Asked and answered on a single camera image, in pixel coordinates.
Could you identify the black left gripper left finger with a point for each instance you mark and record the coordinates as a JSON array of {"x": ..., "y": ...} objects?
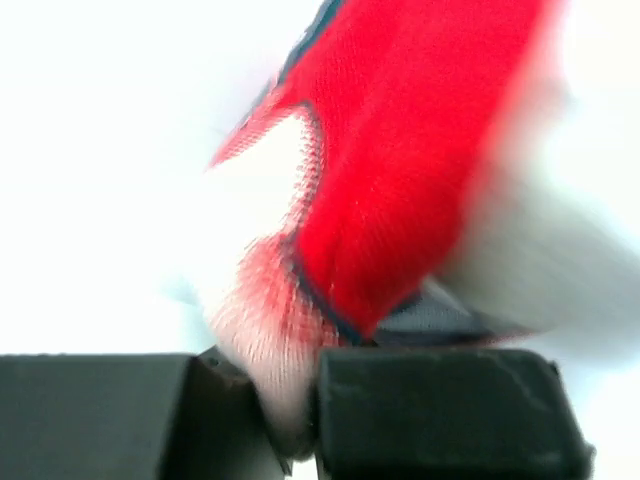
[{"x": 132, "y": 417}]

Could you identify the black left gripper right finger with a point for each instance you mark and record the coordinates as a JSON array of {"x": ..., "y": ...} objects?
[{"x": 446, "y": 413}]

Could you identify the red and pink pillowcase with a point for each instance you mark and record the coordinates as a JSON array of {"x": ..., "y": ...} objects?
[{"x": 351, "y": 179}]

